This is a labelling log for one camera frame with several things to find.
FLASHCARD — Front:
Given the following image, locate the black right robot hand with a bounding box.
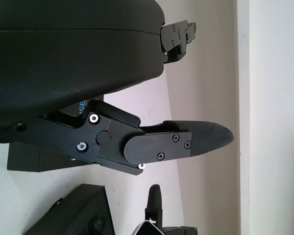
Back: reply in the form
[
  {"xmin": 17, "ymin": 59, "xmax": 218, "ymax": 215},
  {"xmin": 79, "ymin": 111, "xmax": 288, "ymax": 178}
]
[{"xmin": 144, "ymin": 185, "xmax": 198, "ymax": 235}]

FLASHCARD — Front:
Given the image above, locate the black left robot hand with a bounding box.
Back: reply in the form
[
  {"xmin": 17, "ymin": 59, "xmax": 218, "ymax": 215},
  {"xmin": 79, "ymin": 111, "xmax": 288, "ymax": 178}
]
[{"xmin": 0, "ymin": 0, "xmax": 235, "ymax": 177}]

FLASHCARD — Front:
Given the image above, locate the black Intel RealSense box lid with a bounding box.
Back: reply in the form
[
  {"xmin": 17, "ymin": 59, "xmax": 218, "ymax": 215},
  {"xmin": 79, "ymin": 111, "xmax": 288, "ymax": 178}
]
[{"xmin": 6, "ymin": 94, "xmax": 105, "ymax": 173}]

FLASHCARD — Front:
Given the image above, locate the black angled device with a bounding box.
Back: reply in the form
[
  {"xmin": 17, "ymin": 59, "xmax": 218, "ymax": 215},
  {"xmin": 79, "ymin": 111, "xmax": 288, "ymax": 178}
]
[{"xmin": 23, "ymin": 183, "xmax": 116, "ymax": 235}]

